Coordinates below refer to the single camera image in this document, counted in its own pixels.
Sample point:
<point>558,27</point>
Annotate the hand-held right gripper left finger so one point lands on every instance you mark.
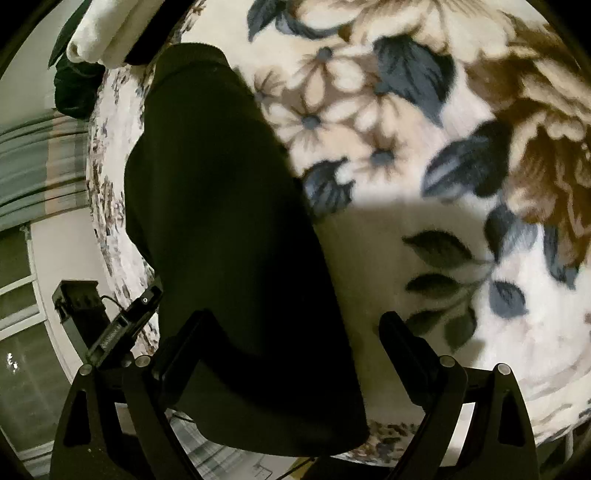
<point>180,350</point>

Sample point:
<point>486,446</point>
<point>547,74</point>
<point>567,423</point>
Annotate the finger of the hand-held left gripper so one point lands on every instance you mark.
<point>129,323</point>

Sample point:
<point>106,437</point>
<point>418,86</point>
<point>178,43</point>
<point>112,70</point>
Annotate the floral fleece blanket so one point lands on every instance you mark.
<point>415,138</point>

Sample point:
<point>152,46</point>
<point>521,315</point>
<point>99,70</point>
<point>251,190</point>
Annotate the dark green cloth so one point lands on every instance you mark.
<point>78,92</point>

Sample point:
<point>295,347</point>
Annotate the black garment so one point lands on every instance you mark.
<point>221,230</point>

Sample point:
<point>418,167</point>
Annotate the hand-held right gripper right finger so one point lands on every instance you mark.
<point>406,350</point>

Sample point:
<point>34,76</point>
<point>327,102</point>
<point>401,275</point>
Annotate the white cloth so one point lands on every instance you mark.
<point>106,32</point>

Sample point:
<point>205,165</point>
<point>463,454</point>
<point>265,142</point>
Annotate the striped curtain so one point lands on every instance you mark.
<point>37,170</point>

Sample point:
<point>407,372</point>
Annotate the window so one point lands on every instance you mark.
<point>23,369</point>

